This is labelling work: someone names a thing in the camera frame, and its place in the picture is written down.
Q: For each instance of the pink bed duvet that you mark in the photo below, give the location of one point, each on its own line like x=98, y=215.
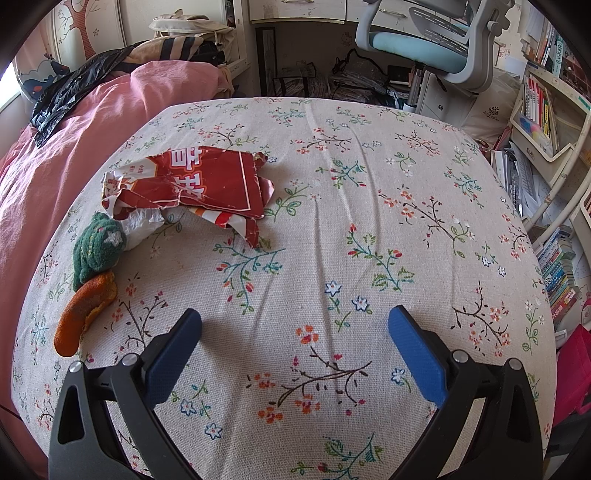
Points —
x=38, y=185

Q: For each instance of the white wardrobe tree decal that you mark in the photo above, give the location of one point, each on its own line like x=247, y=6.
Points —
x=82, y=29

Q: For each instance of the white crumpled wrapper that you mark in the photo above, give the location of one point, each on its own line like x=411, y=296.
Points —
x=139, y=225

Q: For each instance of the white canvas bag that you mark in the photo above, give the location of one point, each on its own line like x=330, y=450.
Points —
x=179, y=23

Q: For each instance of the black shiny jacket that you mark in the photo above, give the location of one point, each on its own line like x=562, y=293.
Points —
x=63, y=95

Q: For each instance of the white desk with drawers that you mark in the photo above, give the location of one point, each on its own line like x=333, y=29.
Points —
x=392, y=15

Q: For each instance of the pink shopping bag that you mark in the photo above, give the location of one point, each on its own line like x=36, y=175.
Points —
x=573, y=376

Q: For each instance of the white book shelf rack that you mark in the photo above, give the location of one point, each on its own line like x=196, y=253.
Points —
x=550, y=120

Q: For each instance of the striped folded cloth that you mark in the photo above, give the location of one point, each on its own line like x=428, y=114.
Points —
x=192, y=48

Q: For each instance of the floral white table cloth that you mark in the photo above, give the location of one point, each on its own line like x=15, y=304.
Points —
x=296, y=376

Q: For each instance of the red snack wrapper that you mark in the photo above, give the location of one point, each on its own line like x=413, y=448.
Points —
x=220, y=185

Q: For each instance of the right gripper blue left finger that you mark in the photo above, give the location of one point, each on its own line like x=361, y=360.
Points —
x=165, y=356

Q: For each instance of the grey blue desk chair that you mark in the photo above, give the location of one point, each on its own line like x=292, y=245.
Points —
x=456, y=41

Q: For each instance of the orange peel piece near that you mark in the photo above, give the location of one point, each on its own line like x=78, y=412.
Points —
x=87, y=303

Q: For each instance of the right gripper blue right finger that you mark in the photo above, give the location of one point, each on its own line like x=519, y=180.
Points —
x=421, y=353

